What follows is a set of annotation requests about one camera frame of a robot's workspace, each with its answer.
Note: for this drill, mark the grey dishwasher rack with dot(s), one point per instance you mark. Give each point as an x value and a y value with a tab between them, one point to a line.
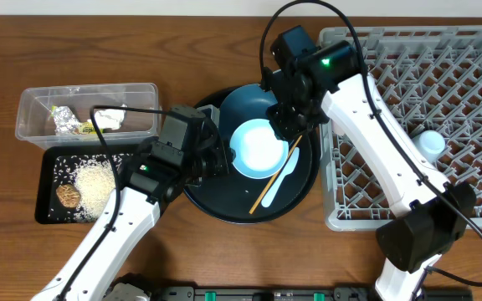
431	79

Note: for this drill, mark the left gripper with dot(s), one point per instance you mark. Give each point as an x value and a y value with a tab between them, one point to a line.
218	158

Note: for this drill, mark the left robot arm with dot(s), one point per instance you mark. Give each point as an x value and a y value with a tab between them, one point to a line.
188	150

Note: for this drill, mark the black rectangular tray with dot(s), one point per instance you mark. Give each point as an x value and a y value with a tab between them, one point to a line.
88	169

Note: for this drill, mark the clear plastic bin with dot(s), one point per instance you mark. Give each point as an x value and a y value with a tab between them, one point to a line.
35	124

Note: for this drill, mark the yellow foil snack wrapper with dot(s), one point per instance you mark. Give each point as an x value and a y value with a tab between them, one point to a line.
66	123

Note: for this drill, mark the white tissue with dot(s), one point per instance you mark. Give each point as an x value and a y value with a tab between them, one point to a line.
109	119

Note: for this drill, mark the white plastic knife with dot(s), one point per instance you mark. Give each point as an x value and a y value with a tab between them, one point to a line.
287	170

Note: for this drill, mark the light blue bowl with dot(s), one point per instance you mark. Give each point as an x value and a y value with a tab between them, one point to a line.
258	154

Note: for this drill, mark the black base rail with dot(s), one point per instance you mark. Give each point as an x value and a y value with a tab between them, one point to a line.
132	287

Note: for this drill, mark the wooden chopstick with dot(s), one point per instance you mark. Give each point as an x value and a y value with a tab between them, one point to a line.
273	178

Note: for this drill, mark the round black tray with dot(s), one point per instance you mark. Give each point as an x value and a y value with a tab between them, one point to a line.
295	186

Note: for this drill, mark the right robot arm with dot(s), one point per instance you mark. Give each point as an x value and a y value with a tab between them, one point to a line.
317	85

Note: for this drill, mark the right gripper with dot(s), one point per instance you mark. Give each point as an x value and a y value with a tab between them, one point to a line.
284	130

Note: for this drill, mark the dark blue plate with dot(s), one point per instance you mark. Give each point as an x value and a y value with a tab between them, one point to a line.
242	104

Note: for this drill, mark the light blue cup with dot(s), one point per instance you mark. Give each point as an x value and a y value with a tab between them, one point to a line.
430	144

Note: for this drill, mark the brown cookie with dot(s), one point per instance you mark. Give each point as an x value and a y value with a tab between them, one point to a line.
68	195

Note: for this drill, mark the spilled rice grains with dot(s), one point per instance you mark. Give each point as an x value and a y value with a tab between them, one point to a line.
229	197

